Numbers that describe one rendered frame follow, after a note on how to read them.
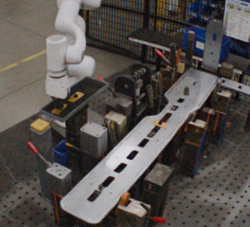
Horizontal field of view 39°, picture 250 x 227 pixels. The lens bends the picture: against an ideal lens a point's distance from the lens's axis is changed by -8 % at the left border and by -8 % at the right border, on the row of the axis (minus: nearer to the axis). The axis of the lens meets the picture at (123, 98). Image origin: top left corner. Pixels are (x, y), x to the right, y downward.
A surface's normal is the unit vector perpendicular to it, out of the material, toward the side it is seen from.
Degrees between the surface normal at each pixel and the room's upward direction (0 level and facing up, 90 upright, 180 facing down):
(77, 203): 0
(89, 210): 0
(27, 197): 0
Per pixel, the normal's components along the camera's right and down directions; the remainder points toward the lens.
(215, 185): 0.04, -0.84
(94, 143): -0.51, 0.44
